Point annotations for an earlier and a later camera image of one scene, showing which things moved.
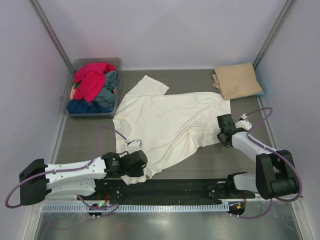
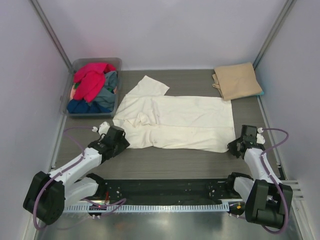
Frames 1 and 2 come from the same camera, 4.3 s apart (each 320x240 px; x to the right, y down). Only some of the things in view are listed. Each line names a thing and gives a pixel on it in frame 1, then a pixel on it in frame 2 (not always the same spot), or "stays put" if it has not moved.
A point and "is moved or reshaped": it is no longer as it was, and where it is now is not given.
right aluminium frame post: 278,26 stays put
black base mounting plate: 168,191 stays put
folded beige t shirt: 236,81 stays put
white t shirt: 165,125 is moved or reshaped
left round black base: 97,205 stays put
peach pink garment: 72,92 stays put
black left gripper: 139,171 to 122,141
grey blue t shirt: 103,96 stays put
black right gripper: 222,136 to 235,146
